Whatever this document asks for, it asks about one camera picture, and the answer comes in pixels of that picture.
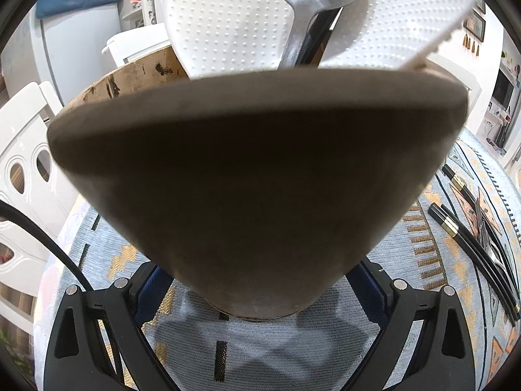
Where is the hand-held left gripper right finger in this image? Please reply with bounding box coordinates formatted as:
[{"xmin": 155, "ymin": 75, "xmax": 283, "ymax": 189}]
[{"xmin": 346, "ymin": 258, "xmax": 477, "ymax": 391}]

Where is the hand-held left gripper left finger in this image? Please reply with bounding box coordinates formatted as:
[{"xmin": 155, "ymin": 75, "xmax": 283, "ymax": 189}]
[{"xmin": 43, "ymin": 263, "xmax": 176, "ymax": 391}]

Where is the black chopstick with gold band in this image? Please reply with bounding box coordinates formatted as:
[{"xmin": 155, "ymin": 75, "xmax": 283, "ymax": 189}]
[
  {"xmin": 427, "ymin": 205, "xmax": 519, "ymax": 322},
  {"xmin": 437, "ymin": 204, "xmax": 521, "ymax": 314},
  {"xmin": 442, "ymin": 164, "xmax": 501, "ymax": 237},
  {"xmin": 453, "ymin": 176, "xmax": 509, "ymax": 253}
]

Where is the bamboo utensil holder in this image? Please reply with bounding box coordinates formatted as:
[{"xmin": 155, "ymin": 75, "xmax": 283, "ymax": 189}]
[{"xmin": 47, "ymin": 45, "xmax": 470, "ymax": 320}]

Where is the blue patterned table mat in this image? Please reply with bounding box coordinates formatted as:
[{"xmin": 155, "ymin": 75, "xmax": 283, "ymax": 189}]
[{"xmin": 35, "ymin": 126, "xmax": 521, "ymax": 391}]

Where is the dark screen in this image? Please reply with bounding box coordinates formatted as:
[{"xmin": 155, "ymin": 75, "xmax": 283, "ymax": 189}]
[{"xmin": 490, "ymin": 69, "xmax": 515, "ymax": 107}]

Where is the white refrigerator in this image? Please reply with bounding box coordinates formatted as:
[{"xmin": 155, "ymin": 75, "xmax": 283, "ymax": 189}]
[{"xmin": 0, "ymin": 8, "xmax": 131, "ymax": 107}]

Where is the white storage shelf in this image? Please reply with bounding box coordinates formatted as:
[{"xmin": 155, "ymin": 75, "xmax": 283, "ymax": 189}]
[{"xmin": 122, "ymin": 0, "xmax": 165, "ymax": 29}]

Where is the small framed picture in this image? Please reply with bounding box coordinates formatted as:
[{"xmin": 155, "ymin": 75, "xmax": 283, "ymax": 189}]
[{"xmin": 464, "ymin": 8, "xmax": 486, "ymax": 42}]

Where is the black cable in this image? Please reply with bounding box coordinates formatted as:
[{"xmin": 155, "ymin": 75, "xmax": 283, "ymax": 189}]
[{"xmin": 0, "ymin": 199, "xmax": 123, "ymax": 379}]

